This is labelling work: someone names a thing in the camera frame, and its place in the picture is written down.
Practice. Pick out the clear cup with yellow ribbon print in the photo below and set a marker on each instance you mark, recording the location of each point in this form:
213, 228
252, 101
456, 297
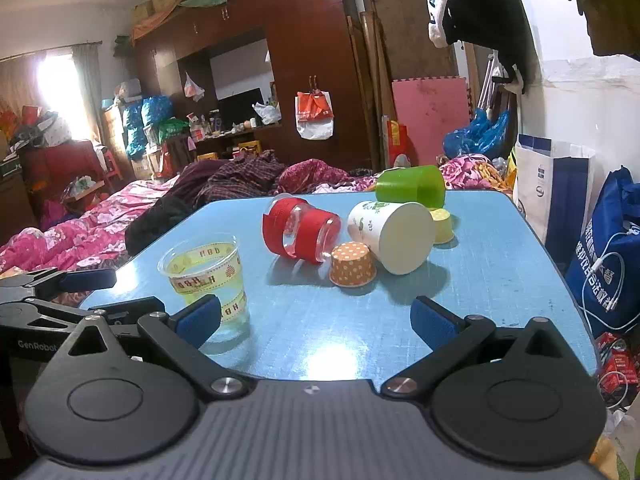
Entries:
200, 270

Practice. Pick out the cardboard box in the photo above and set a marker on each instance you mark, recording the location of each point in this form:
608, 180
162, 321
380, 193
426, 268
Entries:
155, 5

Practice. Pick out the red clear plastic cup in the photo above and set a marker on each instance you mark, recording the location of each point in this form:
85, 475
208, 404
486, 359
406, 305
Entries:
277, 226

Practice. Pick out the plaid cloth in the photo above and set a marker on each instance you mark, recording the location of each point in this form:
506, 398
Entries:
240, 175

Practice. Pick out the brown wooden wardrobe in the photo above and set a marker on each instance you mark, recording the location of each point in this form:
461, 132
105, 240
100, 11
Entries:
310, 35

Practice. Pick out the blue patterned bags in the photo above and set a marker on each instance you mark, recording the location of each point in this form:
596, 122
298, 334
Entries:
145, 122

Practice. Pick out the orange polka dot paper cup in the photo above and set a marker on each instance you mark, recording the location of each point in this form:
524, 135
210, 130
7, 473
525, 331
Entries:
352, 265

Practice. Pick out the orange and white shopping bag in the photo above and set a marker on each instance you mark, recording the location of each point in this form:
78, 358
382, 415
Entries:
314, 111

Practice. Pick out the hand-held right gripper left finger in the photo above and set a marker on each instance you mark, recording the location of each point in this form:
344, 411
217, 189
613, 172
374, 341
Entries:
199, 321

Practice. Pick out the white and black hanging garment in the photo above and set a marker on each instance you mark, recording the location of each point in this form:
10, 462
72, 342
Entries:
480, 15

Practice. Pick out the dark brown hanging cloth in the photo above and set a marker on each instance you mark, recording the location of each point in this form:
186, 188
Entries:
612, 5

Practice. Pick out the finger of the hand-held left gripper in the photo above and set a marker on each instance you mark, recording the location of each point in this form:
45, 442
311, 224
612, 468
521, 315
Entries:
135, 308
87, 280

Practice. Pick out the red and yellow bag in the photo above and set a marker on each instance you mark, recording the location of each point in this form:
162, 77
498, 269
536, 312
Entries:
397, 145

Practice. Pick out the white and blue paper bag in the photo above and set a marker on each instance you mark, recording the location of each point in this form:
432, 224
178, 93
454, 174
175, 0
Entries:
565, 195

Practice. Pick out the blue plastic bag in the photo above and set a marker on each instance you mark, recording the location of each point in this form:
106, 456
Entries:
475, 140

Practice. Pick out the red packets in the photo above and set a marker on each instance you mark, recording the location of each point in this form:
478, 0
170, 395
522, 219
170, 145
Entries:
620, 365

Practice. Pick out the pink floral blanket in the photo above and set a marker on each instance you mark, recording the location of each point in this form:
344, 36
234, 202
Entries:
75, 230

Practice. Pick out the pink foam mat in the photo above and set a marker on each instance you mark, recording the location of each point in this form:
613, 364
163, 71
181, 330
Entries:
430, 115

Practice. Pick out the red cabinet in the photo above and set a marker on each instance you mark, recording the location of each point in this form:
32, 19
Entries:
60, 165

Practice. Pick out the yellow paper cup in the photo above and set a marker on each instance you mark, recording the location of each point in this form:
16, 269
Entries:
444, 227

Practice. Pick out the black television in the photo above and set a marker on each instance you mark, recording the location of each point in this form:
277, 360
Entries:
241, 105

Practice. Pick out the white paper cup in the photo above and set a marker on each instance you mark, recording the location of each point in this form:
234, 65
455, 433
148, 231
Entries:
400, 240

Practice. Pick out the small white plastic bag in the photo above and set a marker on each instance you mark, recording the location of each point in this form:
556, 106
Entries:
194, 87

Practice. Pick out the green plastic cup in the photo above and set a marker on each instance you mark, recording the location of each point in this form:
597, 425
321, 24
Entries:
410, 185

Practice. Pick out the blue tote bag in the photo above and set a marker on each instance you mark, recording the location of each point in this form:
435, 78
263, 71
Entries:
615, 270

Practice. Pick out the grey curtain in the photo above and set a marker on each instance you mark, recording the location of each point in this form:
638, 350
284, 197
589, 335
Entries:
87, 90

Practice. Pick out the wooden planks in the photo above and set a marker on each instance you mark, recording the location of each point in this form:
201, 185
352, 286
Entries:
367, 85

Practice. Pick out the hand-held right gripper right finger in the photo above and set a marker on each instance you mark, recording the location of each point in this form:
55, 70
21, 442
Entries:
433, 322

